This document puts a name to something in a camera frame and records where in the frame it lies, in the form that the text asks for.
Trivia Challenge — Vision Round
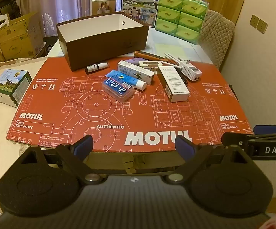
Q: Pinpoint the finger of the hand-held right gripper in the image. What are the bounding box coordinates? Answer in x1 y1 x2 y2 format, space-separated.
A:
253 124 276 135
221 132 251 153

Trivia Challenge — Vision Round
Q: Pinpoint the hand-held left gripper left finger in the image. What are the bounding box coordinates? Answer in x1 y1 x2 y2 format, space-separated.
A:
21 135 104 185

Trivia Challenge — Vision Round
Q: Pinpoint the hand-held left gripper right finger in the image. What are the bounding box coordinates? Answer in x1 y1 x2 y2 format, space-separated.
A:
167 135 251 184

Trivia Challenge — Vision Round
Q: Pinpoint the blue clear plastic case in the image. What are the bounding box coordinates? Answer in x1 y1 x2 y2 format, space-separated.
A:
102 75 135 103

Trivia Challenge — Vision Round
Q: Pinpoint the white carton with grey side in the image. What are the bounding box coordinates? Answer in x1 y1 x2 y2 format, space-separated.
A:
157 66 191 103

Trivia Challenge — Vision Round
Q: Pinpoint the small dark bottle white cap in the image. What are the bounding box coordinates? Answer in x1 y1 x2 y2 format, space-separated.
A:
85 62 110 74

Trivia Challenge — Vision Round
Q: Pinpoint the blue hand cream tube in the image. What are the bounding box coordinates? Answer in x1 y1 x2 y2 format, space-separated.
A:
105 70 146 91

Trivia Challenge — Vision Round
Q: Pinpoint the white plastic clip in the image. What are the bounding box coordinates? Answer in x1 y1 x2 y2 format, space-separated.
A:
138 61 163 73

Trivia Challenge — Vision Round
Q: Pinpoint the white medicine box green print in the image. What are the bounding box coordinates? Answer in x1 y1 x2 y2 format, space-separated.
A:
117 61 155 85

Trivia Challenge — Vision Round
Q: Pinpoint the brown storage box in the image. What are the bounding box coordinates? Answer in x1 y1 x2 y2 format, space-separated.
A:
57 13 150 72

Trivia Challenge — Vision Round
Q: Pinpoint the orange knife sharpener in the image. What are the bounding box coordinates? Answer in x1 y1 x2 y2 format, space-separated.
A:
134 51 170 61

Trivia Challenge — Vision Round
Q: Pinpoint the purple packet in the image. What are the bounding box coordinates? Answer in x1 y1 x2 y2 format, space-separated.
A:
125 57 143 66

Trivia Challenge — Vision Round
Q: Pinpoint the red printed cardboard sheet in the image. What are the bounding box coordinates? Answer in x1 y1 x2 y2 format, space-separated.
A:
6 56 254 153

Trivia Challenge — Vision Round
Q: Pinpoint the green landscape print box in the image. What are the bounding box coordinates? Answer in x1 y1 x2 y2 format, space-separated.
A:
0 69 33 108

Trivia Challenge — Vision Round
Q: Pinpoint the pastel checked tablecloth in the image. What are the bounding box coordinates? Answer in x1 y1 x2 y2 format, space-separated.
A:
46 25 222 72

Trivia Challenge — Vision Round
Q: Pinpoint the beige quilted chair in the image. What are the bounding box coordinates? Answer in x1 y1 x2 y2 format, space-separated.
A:
197 9 236 71

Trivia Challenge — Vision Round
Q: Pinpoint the brown cardboard box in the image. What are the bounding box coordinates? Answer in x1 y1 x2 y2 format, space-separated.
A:
0 12 45 61

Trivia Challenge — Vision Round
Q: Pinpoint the pack of green tissue packets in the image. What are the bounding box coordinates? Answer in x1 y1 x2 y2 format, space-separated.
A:
155 0 209 44

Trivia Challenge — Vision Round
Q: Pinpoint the small white photo box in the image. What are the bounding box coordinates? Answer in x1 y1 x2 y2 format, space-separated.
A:
90 0 117 15

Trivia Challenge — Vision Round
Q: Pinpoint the purple curtain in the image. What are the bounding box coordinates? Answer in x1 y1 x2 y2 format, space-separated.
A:
19 0 167 37

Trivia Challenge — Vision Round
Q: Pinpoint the blue milk carton box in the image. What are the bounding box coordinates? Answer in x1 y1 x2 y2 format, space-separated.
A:
121 0 163 27

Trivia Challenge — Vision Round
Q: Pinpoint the beige wall socket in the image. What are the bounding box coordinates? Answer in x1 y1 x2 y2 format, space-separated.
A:
249 14 260 29
257 19 268 34

